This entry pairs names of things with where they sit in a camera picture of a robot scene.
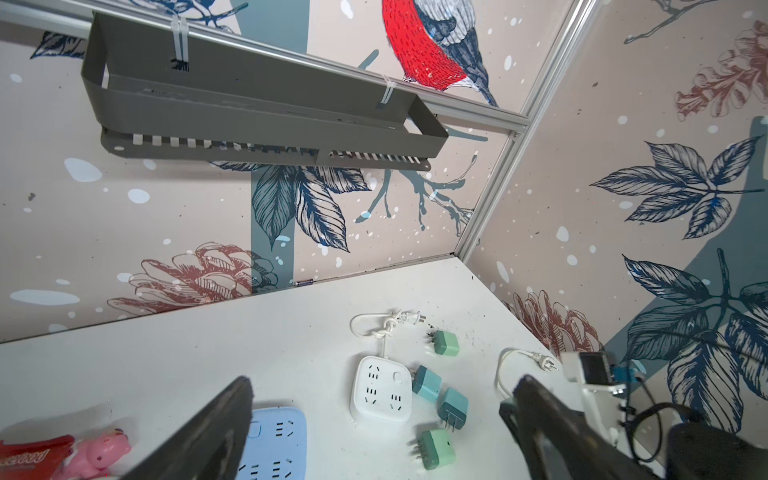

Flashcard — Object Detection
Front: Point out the white square power socket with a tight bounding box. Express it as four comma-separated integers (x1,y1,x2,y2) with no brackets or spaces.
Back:
350,356,413,425

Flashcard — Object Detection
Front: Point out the teal charger plug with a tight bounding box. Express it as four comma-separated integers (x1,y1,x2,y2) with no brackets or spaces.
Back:
412,365,442,404
438,387,469,430

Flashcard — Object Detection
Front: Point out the pink pig toy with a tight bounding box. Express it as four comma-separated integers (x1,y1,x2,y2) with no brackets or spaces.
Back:
52,429,132,480

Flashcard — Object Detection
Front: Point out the green charger plug middle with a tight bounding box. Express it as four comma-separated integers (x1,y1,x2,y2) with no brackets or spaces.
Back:
411,428,457,471

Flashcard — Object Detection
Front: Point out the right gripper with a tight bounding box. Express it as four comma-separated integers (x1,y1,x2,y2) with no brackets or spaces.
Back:
499,398,531,472

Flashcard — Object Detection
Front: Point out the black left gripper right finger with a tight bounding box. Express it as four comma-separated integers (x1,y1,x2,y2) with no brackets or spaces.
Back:
513,375,654,479

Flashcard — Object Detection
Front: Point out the black wall basket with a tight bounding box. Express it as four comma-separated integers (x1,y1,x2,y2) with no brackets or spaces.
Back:
81,14,448,171

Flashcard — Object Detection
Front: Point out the green charger plug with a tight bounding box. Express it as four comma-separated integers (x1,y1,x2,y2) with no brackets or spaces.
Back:
428,330,460,357
411,428,457,471

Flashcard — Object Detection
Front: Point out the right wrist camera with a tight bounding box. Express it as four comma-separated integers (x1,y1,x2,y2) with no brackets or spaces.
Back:
561,352,630,447

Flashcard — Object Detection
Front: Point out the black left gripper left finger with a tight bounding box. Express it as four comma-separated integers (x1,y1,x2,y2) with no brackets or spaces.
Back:
124,376,253,480

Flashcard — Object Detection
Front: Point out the blue square power socket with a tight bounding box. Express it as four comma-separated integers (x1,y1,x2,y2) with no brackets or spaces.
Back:
235,407,308,480

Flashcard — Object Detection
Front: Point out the red chips bag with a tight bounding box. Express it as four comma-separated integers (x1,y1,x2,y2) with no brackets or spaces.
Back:
1,435,75,480

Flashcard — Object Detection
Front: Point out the white square socket cable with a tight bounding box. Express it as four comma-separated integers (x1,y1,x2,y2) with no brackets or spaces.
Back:
349,309,428,358

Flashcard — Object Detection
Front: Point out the green charger plug far right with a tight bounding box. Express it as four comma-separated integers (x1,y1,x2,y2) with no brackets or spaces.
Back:
428,330,460,357

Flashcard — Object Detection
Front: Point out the teal charger plug upper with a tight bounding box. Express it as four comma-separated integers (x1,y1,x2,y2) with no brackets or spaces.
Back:
412,365,442,404

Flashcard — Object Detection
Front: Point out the teal charger plug lower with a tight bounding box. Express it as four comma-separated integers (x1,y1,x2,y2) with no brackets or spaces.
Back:
438,387,469,430

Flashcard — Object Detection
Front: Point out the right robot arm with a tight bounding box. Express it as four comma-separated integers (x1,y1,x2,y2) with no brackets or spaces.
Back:
499,400,767,479

